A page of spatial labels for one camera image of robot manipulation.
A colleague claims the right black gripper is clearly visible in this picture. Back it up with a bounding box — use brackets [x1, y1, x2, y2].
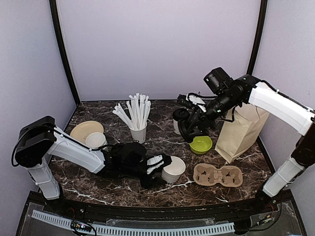
[185, 91, 239, 137]

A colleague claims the white paper coffee cup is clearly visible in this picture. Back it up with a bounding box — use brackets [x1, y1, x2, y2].
[173, 119, 181, 135]

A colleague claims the black coffee cup lid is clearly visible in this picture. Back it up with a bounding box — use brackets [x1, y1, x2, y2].
[172, 108, 190, 121]

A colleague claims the stack of white paper cups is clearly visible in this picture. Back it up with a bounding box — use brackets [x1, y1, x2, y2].
[85, 132, 107, 148]

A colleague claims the brown paper bag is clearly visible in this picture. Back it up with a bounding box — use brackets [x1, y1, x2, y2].
[215, 104, 269, 164]

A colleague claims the cardboard two-cup carrier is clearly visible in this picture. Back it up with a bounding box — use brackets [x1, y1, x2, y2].
[193, 163, 243, 188]

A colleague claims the stack of black lids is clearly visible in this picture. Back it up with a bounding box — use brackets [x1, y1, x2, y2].
[110, 142, 147, 161]

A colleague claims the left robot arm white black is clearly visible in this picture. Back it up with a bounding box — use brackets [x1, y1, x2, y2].
[11, 116, 172, 214]

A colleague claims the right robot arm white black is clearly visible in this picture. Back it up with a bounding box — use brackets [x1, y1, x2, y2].
[177, 72, 315, 213]

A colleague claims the green bowl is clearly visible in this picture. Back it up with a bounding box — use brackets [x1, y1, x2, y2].
[189, 136, 213, 154]

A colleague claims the white cup holding straws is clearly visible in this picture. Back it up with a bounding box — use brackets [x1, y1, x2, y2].
[130, 123, 147, 144]

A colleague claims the bundle of wrapped white straws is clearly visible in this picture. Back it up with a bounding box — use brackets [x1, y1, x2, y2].
[112, 93, 151, 131]

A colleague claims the beige paper plate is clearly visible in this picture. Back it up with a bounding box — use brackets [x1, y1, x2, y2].
[70, 120, 104, 144]

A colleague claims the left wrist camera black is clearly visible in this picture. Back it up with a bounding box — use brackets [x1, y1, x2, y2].
[109, 142, 147, 169]

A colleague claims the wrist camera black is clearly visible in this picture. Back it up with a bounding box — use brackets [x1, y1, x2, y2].
[109, 142, 147, 169]
[203, 67, 233, 95]

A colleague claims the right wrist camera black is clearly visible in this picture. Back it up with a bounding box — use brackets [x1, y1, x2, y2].
[203, 67, 233, 95]

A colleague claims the black front rail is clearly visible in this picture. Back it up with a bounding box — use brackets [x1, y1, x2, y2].
[64, 199, 257, 221]

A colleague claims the white slotted cable duct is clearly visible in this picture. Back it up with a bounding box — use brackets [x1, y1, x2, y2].
[31, 210, 235, 236]

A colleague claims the right black frame post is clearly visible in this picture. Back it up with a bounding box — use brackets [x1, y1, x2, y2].
[246, 0, 268, 75]

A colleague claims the black frame post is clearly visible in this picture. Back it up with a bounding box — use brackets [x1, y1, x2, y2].
[246, 0, 268, 75]
[49, 0, 81, 106]

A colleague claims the left black frame post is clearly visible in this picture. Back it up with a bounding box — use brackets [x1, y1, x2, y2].
[49, 0, 81, 106]

